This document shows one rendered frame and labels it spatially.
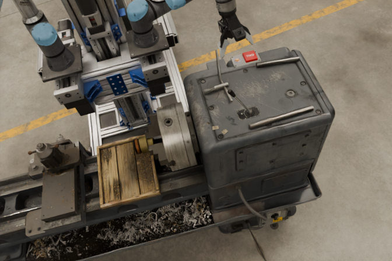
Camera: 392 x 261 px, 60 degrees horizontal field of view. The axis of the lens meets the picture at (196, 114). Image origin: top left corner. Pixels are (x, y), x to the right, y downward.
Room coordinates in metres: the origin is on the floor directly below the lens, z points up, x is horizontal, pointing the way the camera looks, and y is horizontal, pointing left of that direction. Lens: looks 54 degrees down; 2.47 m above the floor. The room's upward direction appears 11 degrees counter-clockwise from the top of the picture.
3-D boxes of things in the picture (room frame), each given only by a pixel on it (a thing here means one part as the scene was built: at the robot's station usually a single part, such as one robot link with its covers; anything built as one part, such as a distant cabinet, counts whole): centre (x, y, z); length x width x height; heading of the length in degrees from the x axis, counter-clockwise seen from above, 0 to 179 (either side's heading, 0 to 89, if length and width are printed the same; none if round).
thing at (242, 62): (1.14, -0.29, 1.23); 0.13 x 0.08 x 0.05; 94
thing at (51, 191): (0.86, 0.75, 0.95); 0.43 x 0.17 x 0.05; 4
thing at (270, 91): (0.93, -0.28, 1.06); 0.59 x 0.48 x 0.39; 94
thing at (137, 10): (1.53, 0.19, 1.33); 0.13 x 0.12 x 0.14; 120
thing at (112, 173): (0.87, 0.41, 0.89); 0.36 x 0.30 x 0.04; 4
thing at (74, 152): (0.93, 0.72, 0.99); 0.20 x 0.10 x 0.05; 94
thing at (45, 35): (1.48, 0.69, 1.33); 0.13 x 0.12 x 0.14; 27
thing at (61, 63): (1.48, 0.69, 1.21); 0.15 x 0.15 x 0.10
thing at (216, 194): (0.93, -0.28, 0.43); 0.60 x 0.48 x 0.86; 94
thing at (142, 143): (0.88, 0.27, 1.08); 0.09 x 0.09 x 0.09; 4
